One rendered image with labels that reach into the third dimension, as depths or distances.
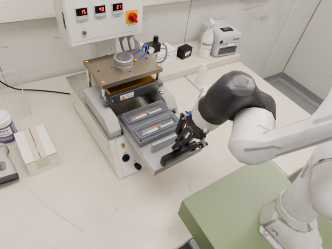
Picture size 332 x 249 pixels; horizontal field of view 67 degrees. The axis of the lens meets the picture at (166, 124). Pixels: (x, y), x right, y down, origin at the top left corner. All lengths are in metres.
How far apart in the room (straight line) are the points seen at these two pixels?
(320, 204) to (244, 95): 0.31
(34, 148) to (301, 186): 0.97
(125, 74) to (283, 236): 0.79
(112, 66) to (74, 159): 0.44
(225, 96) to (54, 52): 1.19
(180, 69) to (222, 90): 1.10
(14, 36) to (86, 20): 0.54
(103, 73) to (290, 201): 0.77
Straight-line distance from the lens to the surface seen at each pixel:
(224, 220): 0.95
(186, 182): 1.12
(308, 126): 0.53
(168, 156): 0.85
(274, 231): 0.96
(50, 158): 1.12
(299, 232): 0.93
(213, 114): 0.61
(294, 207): 0.85
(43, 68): 1.63
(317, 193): 0.69
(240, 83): 0.57
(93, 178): 1.11
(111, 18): 1.11
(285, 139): 0.54
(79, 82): 1.27
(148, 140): 0.91
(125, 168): 1.08
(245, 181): 1.05
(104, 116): 0.98
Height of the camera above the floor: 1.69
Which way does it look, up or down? 46 degrees down
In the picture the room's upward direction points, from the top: 9 degrees clockwise
